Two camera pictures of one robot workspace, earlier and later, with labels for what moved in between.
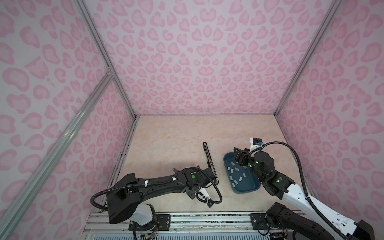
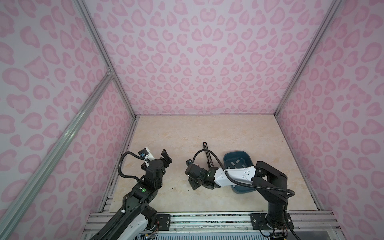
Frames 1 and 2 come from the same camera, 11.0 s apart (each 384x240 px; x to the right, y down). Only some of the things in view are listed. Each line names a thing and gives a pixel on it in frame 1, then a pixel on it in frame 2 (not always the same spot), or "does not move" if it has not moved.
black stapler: [210, 164] does not move
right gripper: [243, 154] -> [190, 180]
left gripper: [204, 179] -> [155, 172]
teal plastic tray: [242, 179] does not move
